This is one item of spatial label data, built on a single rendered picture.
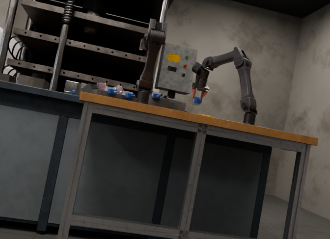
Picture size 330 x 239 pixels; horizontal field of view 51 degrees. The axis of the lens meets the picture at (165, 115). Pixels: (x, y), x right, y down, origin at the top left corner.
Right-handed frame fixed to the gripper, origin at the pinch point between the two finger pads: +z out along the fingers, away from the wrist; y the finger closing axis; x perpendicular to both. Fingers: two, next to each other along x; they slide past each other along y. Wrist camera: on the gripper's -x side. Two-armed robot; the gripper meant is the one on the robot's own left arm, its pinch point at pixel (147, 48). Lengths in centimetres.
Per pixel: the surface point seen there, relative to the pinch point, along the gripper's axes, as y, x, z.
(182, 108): -27.1, 34.9, -11.5
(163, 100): -14.8, 32.5, -12.1
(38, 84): 61, 36, -2
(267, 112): -242, -24, 331
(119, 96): 11.9, 36.0, -20.4
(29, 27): 107, -29, 124
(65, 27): 63, -18, 60
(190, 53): -43, -24, 75
